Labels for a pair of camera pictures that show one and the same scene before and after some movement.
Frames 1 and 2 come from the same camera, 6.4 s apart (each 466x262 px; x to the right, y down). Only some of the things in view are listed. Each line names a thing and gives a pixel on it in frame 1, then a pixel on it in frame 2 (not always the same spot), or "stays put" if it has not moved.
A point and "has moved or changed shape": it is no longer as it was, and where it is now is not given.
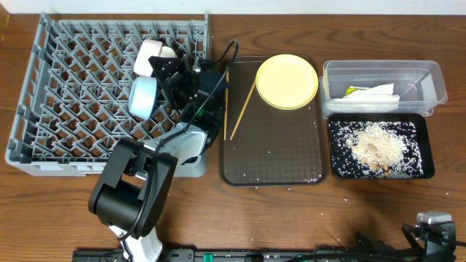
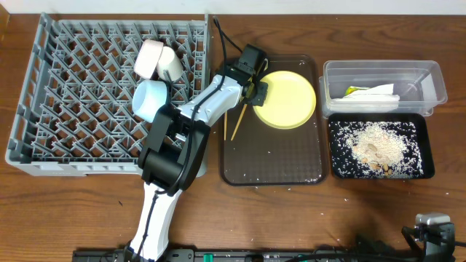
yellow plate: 286,81 has moved or changed shape
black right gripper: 409,229 stays put
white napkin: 379,98 stays put
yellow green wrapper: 352,89 stays put
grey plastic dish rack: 70,105 stays put
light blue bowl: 143,96 has moved or changed shape
